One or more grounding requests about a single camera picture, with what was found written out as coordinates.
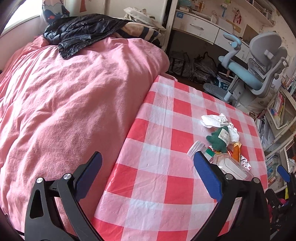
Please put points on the window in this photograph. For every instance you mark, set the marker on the window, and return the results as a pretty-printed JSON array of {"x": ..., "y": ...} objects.
[{"x": 30, "y": 11}]

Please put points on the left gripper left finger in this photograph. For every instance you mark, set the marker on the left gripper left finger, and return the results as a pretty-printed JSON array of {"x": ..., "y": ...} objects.
[{"x": 43, "y": 221}]

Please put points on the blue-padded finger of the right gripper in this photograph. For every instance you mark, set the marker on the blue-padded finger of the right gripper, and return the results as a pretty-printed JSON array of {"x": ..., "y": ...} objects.
[{"x": 279, "y": 211}]

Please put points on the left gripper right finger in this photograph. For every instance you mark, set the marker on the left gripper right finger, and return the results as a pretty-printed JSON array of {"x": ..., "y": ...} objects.
[{"x": 252, "y": 218}]

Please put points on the beige canvas bag pile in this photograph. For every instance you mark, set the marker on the beige canvas bag pile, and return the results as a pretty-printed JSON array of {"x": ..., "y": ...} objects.
[{"x": 141, "y": 16}]

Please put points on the crumpled white tissue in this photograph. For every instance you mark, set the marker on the crumpled white tissue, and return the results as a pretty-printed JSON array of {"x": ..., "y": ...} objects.
[{"x": 218, "y": 121}]

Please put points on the white bookshelf with books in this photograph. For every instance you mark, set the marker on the white bookshelf with books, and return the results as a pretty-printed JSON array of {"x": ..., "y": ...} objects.
[{"x": 276, "y": 125}]

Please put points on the blue cartoon pillow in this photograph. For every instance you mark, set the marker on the blue cartoon pillow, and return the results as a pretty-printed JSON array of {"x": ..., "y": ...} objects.
[{"x": 53, "y": 10}]

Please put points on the white desk with drawers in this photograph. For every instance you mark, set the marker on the white desk with drawers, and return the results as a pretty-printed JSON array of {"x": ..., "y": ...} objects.
[{"x": 201, "y": 28}]

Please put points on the storage bags under desk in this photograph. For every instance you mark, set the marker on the storage bags under desk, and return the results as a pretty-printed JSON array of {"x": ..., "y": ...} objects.
[{"x": 201, "y": 69}]

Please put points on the pink duvet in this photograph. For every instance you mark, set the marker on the pink duvet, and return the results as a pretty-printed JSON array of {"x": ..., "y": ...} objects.
[{"x": 56, "y": 113}]

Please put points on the grey blue office chair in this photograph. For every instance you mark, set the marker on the grey blue office chair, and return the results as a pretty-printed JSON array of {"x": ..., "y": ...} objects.
[{"x": 269, "y": 59}]

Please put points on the green bottle white label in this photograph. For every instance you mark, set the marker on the green bottle white label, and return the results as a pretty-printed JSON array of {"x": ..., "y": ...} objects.
[{"x": 219, "y": 139}]

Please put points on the black shiny jacket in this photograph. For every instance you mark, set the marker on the black shiny jacket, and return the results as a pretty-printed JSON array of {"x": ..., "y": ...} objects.
[{"x": 74, "y": 33}]

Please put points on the orange snack wrapper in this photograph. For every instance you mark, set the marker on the orange snack wrapper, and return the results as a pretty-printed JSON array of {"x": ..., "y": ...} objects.
[{"x": 235, "y": 150}]

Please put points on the red white checkered tablecloth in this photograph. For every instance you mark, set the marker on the red white checkered tablecloth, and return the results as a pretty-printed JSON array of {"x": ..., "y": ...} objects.
[{"x": 154, "y": 191}]

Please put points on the beige striped clothing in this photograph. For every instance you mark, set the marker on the beige striped clothing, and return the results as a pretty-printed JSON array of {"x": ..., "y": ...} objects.
[{"x": 137, "y": 30}]

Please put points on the clear plastic bottle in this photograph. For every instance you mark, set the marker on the clear plastic bottle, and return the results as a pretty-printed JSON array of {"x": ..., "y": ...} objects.
[{"x": 224, "y": 161}]

